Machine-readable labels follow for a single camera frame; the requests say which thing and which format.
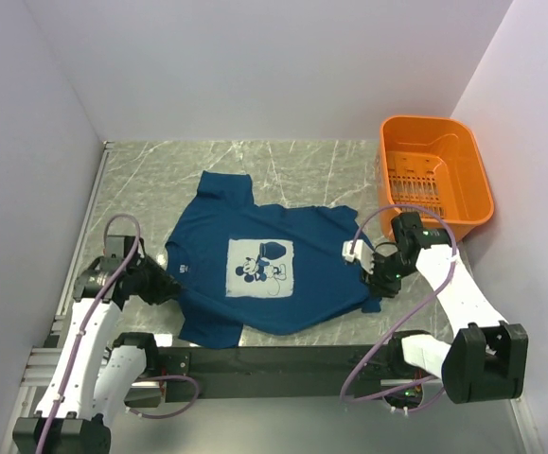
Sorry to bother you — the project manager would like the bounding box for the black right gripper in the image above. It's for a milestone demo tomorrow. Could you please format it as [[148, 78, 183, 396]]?
[[359, 251, 418, 300]]

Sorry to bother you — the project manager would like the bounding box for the blue t shirt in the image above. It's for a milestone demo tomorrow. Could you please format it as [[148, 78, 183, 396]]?
[[166, 172, 380, 349]]

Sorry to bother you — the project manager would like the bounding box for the orange plastic basket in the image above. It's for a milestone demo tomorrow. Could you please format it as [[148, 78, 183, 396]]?
[[375, 115, 494, 240]]

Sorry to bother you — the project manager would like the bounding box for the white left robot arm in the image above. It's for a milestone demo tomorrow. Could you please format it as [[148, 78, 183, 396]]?
[[12, 236, 177, 453]]

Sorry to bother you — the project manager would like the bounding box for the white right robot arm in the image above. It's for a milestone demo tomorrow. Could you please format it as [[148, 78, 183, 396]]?
[[343, 204, 528, 404]]

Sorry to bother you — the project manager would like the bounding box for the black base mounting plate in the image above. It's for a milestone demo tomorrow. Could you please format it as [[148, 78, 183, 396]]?
[[154, 344, 398, 406]]

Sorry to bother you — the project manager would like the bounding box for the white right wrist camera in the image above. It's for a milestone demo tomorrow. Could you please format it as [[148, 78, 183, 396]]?
[[342, 239, 375, 274]]

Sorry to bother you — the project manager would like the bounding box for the aluminium frame rail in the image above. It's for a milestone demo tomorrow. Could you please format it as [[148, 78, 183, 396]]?
[[21, 309, 174, 388]]

